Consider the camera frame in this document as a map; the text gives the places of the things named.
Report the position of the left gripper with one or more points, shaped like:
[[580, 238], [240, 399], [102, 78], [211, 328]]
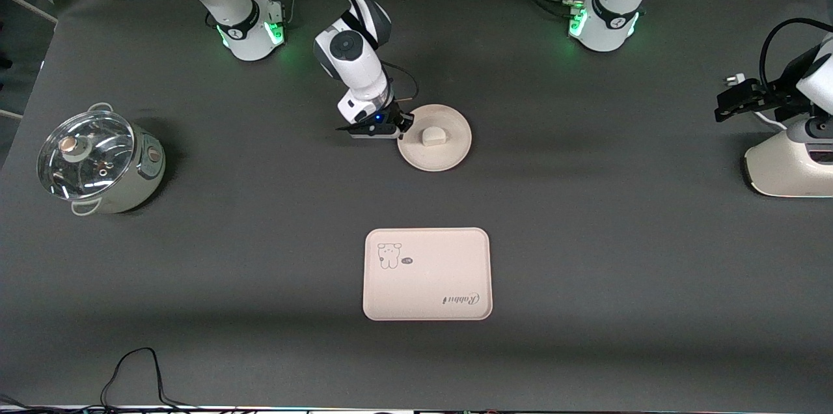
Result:
[[770, 96]]

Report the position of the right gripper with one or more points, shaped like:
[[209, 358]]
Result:
[[395, 116]]

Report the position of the white steamed bun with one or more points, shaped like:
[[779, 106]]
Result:
[[433, 137]]

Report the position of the round beige plate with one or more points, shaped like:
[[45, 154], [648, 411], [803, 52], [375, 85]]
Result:
[[449, 153]]

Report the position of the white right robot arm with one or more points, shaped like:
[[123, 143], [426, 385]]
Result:
[[351, 56]]

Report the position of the beige rabbit print tray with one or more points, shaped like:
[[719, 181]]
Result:
[[429, 284]]

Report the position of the white toaster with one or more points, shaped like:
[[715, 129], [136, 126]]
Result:
[[781, 170]]

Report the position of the pale green electric pot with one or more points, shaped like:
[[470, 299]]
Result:
[[146, 173]]

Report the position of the glass pot lid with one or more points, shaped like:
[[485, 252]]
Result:
[[84, 153]]

